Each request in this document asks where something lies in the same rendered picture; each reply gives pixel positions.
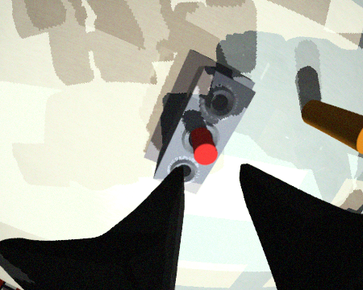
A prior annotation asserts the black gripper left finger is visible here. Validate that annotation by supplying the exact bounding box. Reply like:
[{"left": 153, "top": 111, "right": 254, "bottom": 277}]
[{"left": 0, "top": 167, "right": 185, "bottom": 290}]

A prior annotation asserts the dark red cylinder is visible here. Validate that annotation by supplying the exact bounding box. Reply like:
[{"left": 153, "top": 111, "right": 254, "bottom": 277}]
[{"left": 191, "top": 126, "right": 217, "bottom": 165}]

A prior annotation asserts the orange cylinder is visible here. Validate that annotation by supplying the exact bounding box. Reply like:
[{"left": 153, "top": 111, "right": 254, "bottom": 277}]
[{"left": 301, "top": 100, "right": 363, "bottom": 154}]

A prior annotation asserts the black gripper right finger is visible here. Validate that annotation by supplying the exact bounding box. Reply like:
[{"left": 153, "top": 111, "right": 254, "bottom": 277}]
[{"left": 239, "top": 164, "right": 363, "bottom": 290}]

